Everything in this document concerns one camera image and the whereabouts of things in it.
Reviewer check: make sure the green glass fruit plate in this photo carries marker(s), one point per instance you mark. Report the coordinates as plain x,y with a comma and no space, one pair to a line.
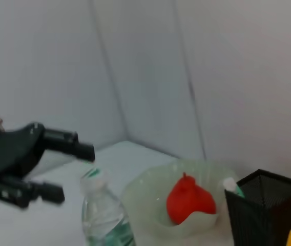
145,200

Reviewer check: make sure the black mesh pen holder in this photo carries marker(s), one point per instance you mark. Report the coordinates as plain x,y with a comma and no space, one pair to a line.
263,212

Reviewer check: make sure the green label water bottle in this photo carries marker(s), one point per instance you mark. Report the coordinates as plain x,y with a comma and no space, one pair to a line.
102,212

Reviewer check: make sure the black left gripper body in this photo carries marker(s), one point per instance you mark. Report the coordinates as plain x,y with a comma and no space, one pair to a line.
7,148

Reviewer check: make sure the red tomato-shaped toy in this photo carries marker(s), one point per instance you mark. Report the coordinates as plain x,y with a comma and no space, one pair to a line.
189,200

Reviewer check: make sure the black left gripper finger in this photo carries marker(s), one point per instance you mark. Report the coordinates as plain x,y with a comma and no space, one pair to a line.
48,193
66,142

